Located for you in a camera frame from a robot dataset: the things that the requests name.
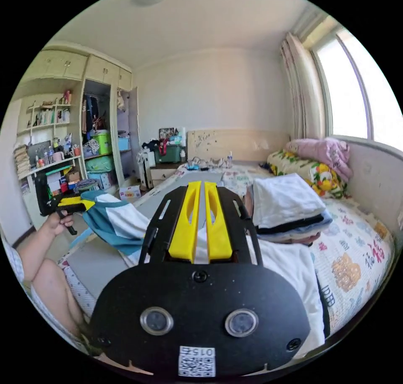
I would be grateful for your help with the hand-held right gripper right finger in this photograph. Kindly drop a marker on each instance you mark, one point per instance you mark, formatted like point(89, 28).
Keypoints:
point(218, 232)

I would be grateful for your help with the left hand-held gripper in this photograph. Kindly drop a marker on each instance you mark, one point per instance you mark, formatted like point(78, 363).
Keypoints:
point(58, 205)

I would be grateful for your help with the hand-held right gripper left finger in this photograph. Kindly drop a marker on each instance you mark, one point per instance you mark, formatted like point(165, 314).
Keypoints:
point(184, 229)

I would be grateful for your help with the white and green short sleeve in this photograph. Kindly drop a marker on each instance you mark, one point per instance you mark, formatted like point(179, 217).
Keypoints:
point(289, 264)

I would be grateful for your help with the person's left forearm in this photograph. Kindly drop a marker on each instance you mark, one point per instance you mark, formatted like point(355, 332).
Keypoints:
point(34, 251)

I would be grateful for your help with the person's left hand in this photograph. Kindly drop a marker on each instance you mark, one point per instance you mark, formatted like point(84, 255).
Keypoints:
point(56, 225)

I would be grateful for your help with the white carton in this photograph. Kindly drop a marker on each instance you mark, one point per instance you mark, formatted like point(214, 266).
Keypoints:
point(129, 192)

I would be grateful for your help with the wooden nightstand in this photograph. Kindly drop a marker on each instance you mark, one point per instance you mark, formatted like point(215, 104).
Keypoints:
point(163, 173)

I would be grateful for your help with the cream shelf with desk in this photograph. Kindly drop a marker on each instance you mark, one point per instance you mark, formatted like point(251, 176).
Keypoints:
point(47, 138)

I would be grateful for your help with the cream cupboard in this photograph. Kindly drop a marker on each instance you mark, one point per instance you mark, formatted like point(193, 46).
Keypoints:
point(100, 132)

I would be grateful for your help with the pile of clothes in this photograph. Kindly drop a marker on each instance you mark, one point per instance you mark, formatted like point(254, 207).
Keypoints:
point(283, 198)

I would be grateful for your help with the clear plastic bottle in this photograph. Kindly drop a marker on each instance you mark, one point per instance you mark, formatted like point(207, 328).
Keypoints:
point(230, 157)

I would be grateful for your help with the green storage box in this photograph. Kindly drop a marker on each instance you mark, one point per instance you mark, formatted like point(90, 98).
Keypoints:
point(168, 154)

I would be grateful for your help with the person's body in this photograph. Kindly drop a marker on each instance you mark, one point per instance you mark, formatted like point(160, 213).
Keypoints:
point(53, 292)

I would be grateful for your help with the yellow floral pillow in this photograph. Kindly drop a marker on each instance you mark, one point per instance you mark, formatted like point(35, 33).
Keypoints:
point(318, 173)

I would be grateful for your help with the bed with printed quilt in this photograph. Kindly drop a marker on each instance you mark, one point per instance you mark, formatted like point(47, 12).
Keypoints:
point(352, 242)

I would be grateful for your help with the pink rolled blanket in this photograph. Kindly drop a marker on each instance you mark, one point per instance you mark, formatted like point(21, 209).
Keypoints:
point(327, 150)

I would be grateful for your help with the pale curtain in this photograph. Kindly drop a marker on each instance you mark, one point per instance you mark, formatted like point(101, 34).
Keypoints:
point(300, 87)

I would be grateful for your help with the window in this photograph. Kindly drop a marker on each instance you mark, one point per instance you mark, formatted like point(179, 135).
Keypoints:
point(352, 84)

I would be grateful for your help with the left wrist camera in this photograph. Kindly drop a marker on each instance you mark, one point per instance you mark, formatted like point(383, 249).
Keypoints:
point(42, 191)

